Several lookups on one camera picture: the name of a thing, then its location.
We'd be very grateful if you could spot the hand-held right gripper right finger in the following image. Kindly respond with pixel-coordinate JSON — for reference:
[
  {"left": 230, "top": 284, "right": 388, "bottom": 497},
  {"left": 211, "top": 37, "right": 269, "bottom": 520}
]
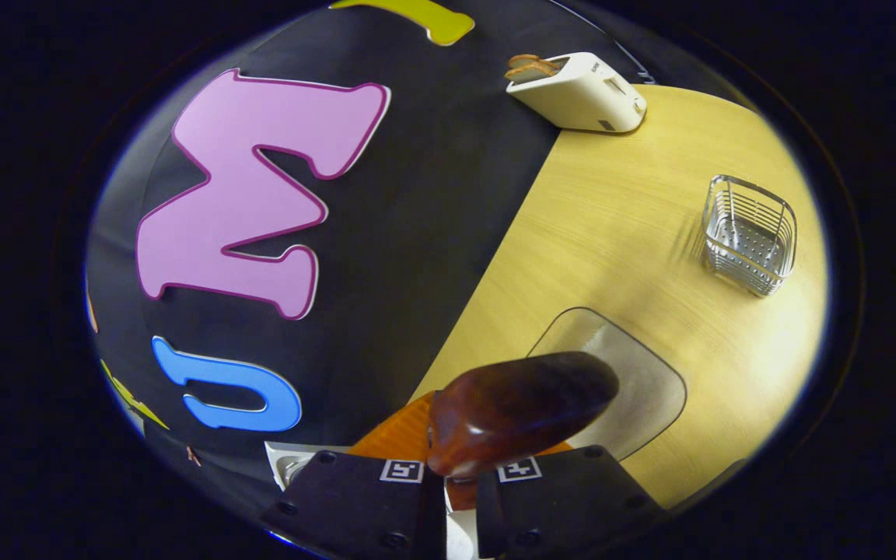
[{"left": 448, "top": 443, "right": 667, "bottom": 559}]

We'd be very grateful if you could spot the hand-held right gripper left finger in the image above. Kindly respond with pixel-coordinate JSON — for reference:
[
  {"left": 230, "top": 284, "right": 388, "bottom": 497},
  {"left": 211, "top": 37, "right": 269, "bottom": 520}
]
[{"left": 261, "top": 393, "right": 449, "bottom": 560}]

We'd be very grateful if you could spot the white rice cooker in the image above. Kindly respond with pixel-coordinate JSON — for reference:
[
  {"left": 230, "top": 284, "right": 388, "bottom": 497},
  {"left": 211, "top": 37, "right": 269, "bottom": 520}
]
[{"left": 264, "top": 441, "right": 481, "bottom": 560}]

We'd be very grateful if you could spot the brown wooden spoon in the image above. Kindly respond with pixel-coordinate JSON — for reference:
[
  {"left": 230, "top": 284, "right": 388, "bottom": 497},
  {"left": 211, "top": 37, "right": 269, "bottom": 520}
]
[{"left": 426, "top": 352, "right": 620, "bottom": 478}]

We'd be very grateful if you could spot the clear plastic rice container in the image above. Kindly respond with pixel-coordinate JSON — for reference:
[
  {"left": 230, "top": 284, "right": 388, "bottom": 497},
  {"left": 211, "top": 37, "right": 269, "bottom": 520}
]
[{"left": 527, "top": 307, "right": 688, "bottom": 461}]

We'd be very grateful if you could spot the metal wire chopstick holder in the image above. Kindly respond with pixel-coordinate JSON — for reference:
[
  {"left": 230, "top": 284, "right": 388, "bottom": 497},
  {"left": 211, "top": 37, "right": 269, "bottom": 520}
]
[{"left": 702, "top": 174, "right": 797, "bottom": 297}]

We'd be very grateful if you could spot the white toaster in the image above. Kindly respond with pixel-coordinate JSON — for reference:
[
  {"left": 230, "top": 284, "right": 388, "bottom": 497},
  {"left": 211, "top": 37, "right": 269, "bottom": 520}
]
[{"left": 506, "top": 52, "right": 648, "bottom": 133}]

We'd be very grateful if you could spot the white cable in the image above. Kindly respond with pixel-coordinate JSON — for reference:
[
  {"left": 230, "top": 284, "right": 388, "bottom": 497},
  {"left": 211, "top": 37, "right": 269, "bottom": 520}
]
[{"left": 572, "top": 8, "right": 657, "bottom": 85}]

